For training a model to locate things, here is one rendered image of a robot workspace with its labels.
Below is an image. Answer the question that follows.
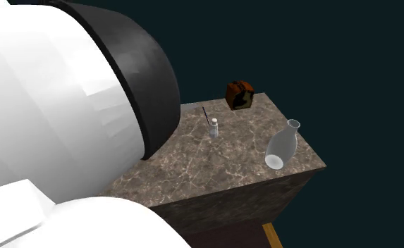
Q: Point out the dark blue pen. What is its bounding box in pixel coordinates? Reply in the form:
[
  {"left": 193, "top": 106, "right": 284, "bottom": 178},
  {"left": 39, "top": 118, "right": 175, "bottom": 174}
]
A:
[{"left": 201, "top": 106, "right": 211, "bottom": 127}]

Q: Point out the small clear white-capped bottle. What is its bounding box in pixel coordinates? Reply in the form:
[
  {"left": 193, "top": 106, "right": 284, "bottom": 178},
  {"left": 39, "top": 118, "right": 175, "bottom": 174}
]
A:
[{"left": 209, "top": 118, "right": 219, "bottom": 140}]

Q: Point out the brown marbled loaf cake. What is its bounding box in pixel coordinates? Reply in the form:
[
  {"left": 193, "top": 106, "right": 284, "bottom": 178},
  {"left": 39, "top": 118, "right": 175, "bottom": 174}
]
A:
[{"left": 225, "top": 80, "right": 255, "bottom": 111}]

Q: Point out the brown marble counter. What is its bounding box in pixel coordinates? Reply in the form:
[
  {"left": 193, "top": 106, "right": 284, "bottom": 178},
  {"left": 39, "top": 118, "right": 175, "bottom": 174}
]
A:
[{"left": 99, "top": 92, "right": 327, "bottom": 248}]

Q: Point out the clear glass vase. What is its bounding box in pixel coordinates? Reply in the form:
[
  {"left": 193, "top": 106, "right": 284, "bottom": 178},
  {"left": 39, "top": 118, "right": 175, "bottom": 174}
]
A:
[{"left": 264, "top": 118, "right": 301, "bottom": 171}]

